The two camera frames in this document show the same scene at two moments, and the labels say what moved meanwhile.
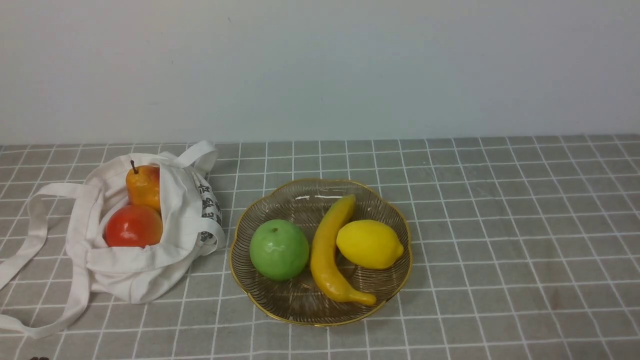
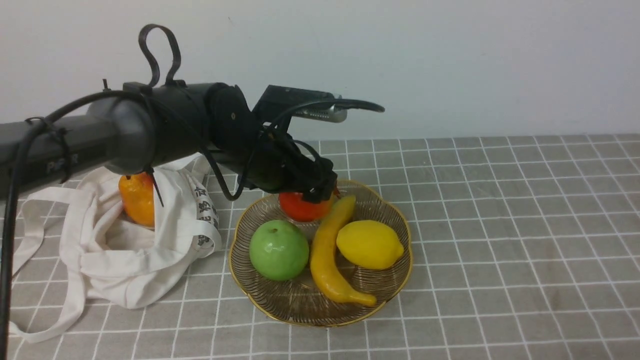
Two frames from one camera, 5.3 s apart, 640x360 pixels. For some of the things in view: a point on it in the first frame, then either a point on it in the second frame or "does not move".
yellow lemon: (369, 243) does not move
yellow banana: (324, 262) does not move
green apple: (279, 249) does not move
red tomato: (133, 226) -> (294, 206)
